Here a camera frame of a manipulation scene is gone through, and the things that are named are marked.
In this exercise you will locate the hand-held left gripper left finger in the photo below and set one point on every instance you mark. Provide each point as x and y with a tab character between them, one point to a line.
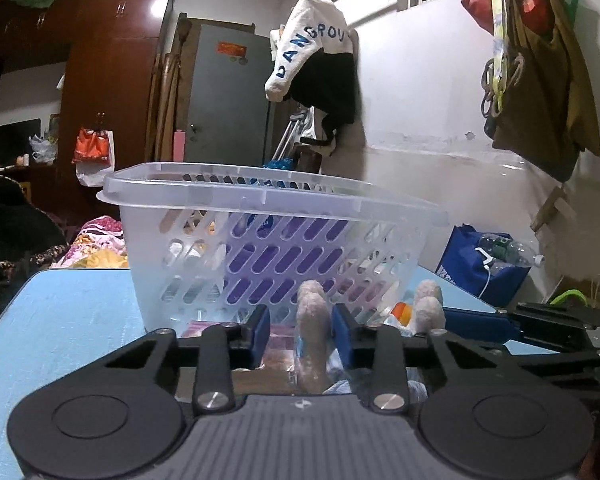
259	334

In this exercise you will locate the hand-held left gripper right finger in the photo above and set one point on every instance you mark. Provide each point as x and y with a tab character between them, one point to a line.
341	336

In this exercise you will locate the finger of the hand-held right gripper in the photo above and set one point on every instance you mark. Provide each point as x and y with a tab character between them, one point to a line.
480	325

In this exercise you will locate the beige plush toy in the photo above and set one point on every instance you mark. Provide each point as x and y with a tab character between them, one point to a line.
312	330

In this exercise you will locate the clear plastic basket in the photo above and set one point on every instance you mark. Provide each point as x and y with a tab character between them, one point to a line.
290	200

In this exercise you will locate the pink packet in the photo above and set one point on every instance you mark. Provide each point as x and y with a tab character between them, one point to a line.
280	332

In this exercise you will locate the blue shopping bag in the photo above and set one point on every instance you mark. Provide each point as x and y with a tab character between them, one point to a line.
460	265

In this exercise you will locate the small bottle with orange cap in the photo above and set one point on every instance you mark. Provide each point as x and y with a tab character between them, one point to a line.
404	312

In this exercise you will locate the clear plastic water bottle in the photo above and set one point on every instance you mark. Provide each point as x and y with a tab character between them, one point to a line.
510	250

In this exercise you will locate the purple box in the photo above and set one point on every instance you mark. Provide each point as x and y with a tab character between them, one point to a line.
300	255

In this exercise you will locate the floral blanket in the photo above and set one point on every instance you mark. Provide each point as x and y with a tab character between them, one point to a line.
100	242

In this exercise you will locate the metal crutches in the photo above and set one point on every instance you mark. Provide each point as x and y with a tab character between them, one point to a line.
292	132

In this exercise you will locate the pink board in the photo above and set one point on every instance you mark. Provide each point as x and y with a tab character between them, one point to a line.
178	146

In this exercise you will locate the olive hanging cloth bag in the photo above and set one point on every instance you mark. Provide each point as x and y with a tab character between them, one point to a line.
540	95

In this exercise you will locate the black garment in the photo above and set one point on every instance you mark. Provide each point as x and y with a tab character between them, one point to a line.
330	90

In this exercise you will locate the wooden poles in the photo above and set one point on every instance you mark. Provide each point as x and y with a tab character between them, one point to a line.
162	105

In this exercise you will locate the orange plastic bag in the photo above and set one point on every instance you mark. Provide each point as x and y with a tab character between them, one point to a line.
91	146

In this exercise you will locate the dark cloth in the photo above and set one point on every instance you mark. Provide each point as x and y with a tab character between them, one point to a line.
15	225

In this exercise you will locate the crumpled white plastic bag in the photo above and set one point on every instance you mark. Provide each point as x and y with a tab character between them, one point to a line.
42	149

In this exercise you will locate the red door sticker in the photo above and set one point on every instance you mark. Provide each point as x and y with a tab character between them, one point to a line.
231	50

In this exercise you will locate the white hoodie with blue letters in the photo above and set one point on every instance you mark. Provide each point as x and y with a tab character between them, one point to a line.
300	40

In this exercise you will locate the dark red wooden wardrobe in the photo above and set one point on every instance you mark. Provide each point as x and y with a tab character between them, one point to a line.
105	75

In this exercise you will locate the red hanging bag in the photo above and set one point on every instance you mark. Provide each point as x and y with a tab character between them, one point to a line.
477	0

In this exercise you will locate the wooden wall bracket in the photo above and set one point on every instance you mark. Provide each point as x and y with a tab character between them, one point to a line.
552	207

